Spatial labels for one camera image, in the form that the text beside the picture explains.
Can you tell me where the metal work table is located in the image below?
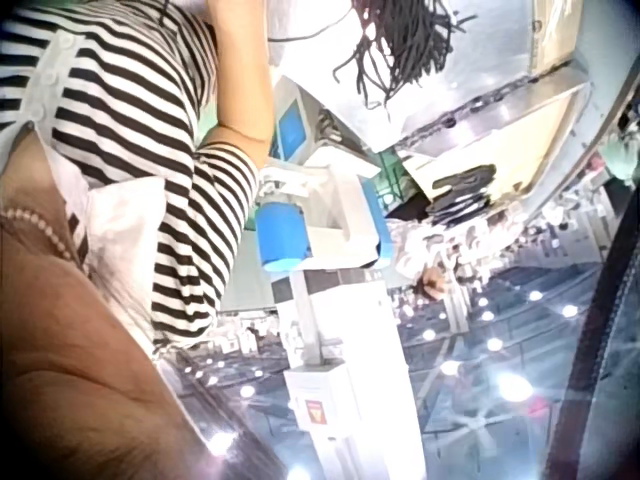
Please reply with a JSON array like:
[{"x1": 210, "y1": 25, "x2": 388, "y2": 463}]
[{"x1": 267, "y1": 0, "x2": 609, "y2": 211}]

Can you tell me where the black ribbed belt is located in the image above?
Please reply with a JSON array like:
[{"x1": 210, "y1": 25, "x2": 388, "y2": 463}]
[{"x1": 544, "y1": 209, "x2": 640, "y2": 480}]

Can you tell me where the black cable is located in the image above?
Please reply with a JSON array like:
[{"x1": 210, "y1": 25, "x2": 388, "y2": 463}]
[{"x1": 267, "y1": 5, "x2": 355, "y2": 43}]

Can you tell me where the bundle of black cords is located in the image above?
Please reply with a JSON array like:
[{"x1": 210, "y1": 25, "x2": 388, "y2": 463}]
[{"x1": 331, "y1": 0, "x2": 479, "y2": 112}]

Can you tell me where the white blue industrial machine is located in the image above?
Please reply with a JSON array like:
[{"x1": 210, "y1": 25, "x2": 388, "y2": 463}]
[{"x1": 253, "y1": 75, "x2": 428, "y2": 480}]

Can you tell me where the stack of black fabric pieces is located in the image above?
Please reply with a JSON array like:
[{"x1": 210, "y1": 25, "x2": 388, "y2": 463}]
[{"x1": 385, "y1": 164, "x2": 499, "y2": 227}]

